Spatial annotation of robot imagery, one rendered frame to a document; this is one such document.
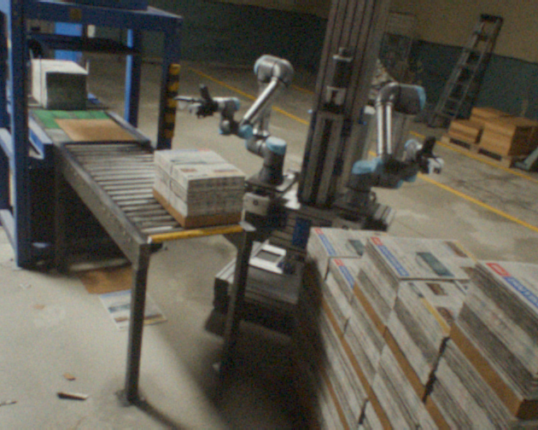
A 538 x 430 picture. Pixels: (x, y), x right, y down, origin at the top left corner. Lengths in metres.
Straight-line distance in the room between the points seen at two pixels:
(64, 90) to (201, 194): 2.00
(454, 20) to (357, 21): 7.53
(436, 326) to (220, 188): 1.21
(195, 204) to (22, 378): 1.15
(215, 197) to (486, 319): 1.37
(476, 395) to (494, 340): 0.15
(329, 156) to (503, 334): 1.86
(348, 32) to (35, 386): 2.26
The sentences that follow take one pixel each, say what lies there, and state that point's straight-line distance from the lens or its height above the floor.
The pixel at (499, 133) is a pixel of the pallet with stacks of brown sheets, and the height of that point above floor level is 0.40.
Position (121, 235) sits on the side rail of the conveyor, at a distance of 2.43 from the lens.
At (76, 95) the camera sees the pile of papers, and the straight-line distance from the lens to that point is 4.19.
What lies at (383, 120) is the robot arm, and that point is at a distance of 2.74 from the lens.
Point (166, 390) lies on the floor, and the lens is 2.77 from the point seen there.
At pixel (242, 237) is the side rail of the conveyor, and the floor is 0.75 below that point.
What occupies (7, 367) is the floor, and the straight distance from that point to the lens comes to 2.94.
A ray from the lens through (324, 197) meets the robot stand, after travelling 3.09.
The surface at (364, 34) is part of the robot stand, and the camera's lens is 2.99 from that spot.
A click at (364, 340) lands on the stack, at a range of 2.00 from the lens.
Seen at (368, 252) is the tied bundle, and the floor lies 1.02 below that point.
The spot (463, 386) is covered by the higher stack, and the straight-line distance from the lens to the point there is 1.47.
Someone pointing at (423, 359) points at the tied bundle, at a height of 0.95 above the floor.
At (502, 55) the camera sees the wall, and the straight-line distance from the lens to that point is 9.85.
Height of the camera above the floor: 1.81
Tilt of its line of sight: 23 degrees down
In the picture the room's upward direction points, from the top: 10 degrees clockwise
